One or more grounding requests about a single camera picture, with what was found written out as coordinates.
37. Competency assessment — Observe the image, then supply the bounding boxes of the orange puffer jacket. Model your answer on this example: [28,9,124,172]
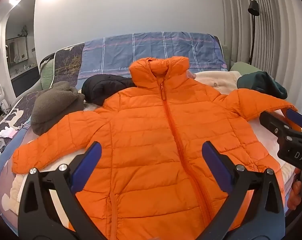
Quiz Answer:
[11,56,302,240]

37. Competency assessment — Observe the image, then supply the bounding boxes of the right hand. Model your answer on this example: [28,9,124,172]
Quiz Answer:
[287,180,302,210]

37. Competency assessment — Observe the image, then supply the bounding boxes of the patterned bed sheet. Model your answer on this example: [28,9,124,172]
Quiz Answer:
[0,90,41,205]

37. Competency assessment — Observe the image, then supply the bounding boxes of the dark green garment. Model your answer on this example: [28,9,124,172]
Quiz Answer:
[237,71,288,99]

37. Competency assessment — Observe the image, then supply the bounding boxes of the grey pleated curtain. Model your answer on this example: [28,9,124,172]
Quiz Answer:
[223,0,302,113]

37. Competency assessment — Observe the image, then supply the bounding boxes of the green pillow right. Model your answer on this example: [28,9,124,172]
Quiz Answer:
[230,62,260,75]

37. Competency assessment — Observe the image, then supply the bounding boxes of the green pillow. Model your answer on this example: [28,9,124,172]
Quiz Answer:
[230,62,260,75]
[40,53,55,90]

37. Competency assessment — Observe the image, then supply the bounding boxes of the cream fleece blanket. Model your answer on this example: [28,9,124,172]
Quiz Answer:
[1,70,296,230]

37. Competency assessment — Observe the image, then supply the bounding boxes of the pink white socks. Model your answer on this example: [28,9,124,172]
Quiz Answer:
[0,127,18,139]

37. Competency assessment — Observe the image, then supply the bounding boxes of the brown fleece garment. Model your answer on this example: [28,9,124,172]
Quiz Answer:
[30,81,85,135]

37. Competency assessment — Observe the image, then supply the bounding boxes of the white bear figurine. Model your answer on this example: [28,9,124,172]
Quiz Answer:
[0,84,10,114]

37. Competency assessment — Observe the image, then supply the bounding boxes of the pink quilted jacket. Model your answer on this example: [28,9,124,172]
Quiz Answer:
[186,70,196,79]

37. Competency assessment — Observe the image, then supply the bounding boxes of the black floor lamp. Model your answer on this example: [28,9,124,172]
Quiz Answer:
[248,0,260,64]

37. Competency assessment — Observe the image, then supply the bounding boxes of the black puffer jacket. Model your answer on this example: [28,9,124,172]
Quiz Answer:
[81,74,135,106]

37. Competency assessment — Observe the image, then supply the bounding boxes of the green pillow left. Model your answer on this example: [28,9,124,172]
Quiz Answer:
[40,53,55,90]

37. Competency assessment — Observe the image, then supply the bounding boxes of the dark floral pillow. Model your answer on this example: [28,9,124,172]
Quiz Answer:
[52,43,84,87]

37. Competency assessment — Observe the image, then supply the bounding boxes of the blue plaid pillow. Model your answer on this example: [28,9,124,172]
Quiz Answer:
[76,31,228,89]

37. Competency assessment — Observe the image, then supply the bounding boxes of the arched wall mirror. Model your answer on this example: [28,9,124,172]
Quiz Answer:
[5,0,40,96]

